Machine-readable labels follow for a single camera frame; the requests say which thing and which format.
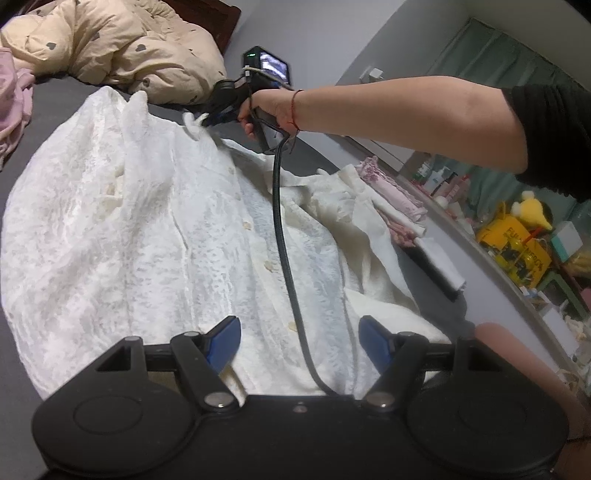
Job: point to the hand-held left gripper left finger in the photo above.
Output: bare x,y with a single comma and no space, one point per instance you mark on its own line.
226,344

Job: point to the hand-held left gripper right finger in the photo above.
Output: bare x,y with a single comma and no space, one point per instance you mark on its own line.
375,344

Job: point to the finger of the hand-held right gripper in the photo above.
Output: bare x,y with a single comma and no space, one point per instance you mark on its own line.
221,115

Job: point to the white knit cardigan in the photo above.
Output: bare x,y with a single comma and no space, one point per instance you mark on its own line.
115,230

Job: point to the person's right forearm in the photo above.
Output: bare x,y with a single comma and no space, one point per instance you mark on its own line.
392,120

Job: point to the person's right hand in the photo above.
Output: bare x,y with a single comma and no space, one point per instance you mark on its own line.
277,104

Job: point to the dark wooden headboard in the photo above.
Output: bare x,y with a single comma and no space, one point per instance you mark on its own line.
217,18

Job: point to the white folded cloth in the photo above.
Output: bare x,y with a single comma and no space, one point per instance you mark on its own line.
443,263

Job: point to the white folded garment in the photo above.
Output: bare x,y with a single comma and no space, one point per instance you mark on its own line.
411,227

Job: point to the beige heart print duvet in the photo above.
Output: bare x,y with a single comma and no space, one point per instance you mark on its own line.
115,41

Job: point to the yellow printed box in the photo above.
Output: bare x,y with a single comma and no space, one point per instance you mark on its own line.
517,254

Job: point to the yellow plush toy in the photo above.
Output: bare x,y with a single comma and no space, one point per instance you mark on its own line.
531,210

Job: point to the pink top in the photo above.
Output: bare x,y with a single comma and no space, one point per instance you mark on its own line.
11,106

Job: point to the teal box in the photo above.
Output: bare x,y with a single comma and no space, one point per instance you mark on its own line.
568,240

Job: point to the person's black sleeve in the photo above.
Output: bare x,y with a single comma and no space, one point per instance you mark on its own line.
554,138

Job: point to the white wall charger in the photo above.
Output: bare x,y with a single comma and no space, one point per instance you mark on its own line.
375,74

